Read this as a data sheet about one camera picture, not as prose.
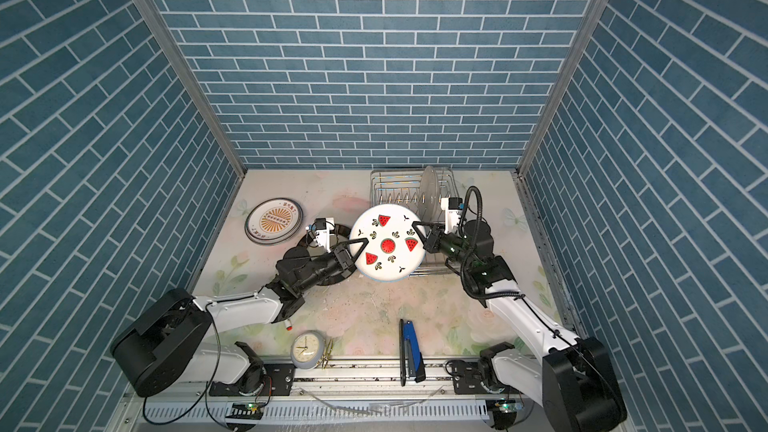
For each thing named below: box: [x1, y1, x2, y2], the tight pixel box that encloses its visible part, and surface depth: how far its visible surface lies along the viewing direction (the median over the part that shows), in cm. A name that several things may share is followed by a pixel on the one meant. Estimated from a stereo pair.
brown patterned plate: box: [244, 197, 304, 245], surface depth 104 cm
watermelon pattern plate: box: [350, 204, 426, 283], surface depth 79 cm
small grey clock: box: [290, 330, 325, 369], surface depth 77 cm
